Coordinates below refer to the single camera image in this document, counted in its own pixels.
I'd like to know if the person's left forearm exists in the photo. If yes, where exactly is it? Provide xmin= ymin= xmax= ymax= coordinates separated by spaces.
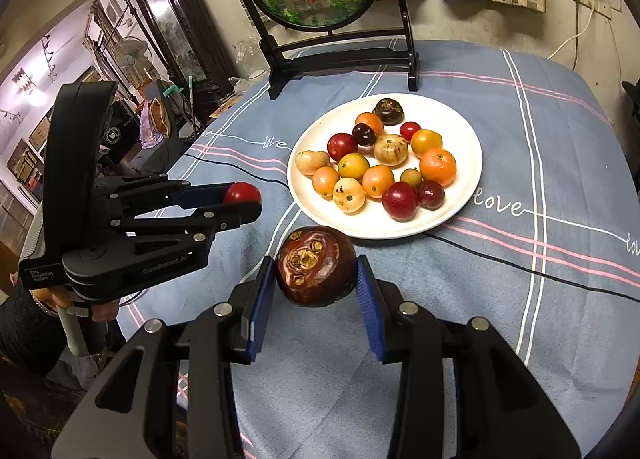
xmin=0 ymin=284 xmax=68 ymax=375

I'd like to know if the blue plaid tablecloth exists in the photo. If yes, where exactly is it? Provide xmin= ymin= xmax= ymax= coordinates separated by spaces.
xmin=117 ymin=39 xmax=640 ymax=459

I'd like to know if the round red fruit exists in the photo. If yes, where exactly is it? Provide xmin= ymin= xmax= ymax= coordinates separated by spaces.
xmin=223 ymin=182 xmax=262 ymax=205

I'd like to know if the small orange fruit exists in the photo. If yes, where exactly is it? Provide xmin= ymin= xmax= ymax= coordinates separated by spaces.
xmin=355 ymin=112 xmax=385 ymax=137
xmin=361 ymin=165 xmax=396 ymax=199
xmin=411 ymin=129 xmax=444 ymax=157
xmin=312 ymin=166 xmax=341 ymax=201

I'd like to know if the pink cloth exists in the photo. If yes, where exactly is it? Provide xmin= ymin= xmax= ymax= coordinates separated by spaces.
xmin=139 ymin=99 xmax=173 ymax=150

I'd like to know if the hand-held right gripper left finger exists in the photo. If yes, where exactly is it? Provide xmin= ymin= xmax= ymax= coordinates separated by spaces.
xmin=50 ymin=254 xmax=277 ymax=459

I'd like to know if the ornate gold frame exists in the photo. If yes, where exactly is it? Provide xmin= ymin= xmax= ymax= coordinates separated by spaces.
xmin=82 ymin=0 xmax=126 ymax=90

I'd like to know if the tan pear-shaped fruit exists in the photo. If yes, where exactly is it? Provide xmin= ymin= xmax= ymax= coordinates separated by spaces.
xmin=294 ymin=150 xmax=331 ymax=176

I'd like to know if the dark wooden mirror cabinet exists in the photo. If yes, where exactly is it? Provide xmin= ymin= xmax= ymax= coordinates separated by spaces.
xmin=125 ymin=0 xmax=238 ymax=90

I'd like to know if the clear plastic bag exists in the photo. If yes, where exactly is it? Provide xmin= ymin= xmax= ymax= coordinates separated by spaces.
xmin=232 ymin=38 xmax=268 ymax=81

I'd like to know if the white cable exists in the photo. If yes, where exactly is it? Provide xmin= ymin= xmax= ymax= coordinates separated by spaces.
xmin=547 ymin=4 xmax=597 ymax=60

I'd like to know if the white electric fan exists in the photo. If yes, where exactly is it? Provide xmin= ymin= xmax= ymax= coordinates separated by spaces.
xmin=117 ymin=36 xmax=154 ymax=90

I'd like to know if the white round plate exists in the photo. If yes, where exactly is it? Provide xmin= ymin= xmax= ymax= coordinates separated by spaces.
xmin=287 ymin=92 xmax=484 ymax=241

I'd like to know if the framed wall picture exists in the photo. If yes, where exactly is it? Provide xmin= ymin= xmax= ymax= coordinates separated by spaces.
xmin=27 ymin=116 xmax=51 ymax=150

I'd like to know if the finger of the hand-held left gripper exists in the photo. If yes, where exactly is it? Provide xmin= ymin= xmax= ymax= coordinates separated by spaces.
xmin=94 ymin=172 xmax=236 ymax=220
xmin=109 ymin=200 xmax=264 ymax=244

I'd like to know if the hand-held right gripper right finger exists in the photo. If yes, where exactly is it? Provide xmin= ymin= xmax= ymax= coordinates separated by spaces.
xmin=355 ymin=253 xmax=583 ymax=459

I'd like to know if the black box white logo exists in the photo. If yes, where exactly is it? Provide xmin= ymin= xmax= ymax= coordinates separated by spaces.
xmin=97 ymin=102 xmax=143 ymax=165

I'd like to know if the tan spotted fruit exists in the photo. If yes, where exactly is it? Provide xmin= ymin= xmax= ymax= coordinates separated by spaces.
xmin=333 ymin=177 xmax=366 ymax=213
xmin=374 ymin=134 xmax=409 ymax=168

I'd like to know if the large reddish brown mangosteen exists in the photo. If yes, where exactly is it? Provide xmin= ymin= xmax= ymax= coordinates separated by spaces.
xmin=275 ymin=226 xmax=358 ymax=308

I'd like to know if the yellow orange fruit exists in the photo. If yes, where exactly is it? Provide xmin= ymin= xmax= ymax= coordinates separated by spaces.
xmin=338 ymin=152 xmax=371 ymax=180

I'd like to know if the large orange tangerine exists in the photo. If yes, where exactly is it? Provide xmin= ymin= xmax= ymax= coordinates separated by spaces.
xmin=419 ymin=148 xmax=457 ymax=188

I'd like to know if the dark wooden coat stand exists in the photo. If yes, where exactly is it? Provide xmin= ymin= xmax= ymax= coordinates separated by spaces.
xmin=116 ymin=0 xmax=153 ymax=102

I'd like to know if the person's left hand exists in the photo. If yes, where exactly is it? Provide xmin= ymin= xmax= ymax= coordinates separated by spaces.
xmin=30 ymin=288 xmax=121 ymax=324

